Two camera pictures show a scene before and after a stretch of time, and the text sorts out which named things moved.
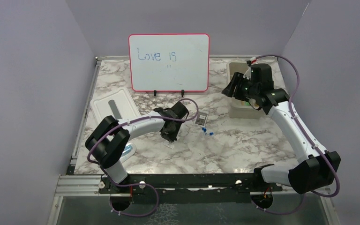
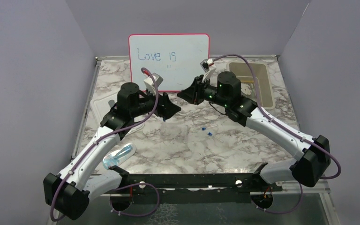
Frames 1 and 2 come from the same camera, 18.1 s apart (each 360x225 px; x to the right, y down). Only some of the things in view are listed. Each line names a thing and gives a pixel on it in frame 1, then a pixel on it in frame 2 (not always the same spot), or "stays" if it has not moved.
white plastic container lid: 118,103 stays
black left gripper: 171,137 -> 168,108
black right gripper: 229,89 -> 193,93
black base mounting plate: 189,188 stays
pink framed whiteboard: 169,62 stays
